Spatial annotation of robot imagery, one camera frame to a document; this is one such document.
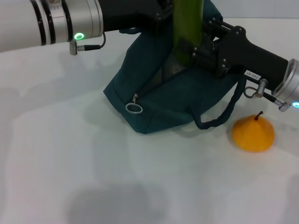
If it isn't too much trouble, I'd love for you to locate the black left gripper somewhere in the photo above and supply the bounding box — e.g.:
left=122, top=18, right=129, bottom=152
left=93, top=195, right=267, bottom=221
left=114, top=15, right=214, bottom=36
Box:
left=98, top=0, right=175, bottom=35

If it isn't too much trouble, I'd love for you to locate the orange yellow pear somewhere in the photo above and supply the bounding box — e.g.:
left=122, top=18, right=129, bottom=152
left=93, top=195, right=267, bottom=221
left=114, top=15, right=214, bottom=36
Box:
left=231, top=111, right=276, bottom=153

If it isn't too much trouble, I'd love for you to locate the green cucumber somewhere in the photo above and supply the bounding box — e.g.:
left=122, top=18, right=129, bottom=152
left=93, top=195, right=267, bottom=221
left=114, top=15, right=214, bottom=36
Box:
left=172, top=0, right=205, bottom=69

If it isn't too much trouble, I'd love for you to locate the dark teal fabric lunch bag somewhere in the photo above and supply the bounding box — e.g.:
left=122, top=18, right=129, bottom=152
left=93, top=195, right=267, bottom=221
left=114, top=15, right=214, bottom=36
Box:
left=103, top=0, right=248, bottom=135

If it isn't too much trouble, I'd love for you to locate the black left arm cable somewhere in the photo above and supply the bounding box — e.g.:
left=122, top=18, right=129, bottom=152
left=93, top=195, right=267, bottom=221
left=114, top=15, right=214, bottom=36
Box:
left=80, top=32, right=107, bottom=51

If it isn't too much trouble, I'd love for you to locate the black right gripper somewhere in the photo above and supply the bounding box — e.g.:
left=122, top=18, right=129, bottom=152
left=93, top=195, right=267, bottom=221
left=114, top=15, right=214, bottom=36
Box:
left=179, top=17, right=289, bottom=91

